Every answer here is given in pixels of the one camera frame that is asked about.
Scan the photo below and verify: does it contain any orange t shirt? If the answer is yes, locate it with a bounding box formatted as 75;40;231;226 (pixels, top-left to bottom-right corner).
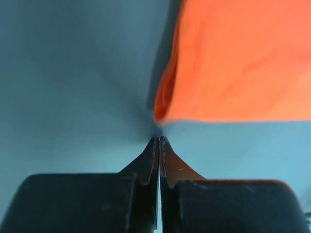
154;0;311;123

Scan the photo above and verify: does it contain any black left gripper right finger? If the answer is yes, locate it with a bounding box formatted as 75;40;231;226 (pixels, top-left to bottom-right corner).
159;136;309;233

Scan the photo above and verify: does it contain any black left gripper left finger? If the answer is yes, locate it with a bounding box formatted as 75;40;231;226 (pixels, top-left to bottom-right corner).
0;137;159;233

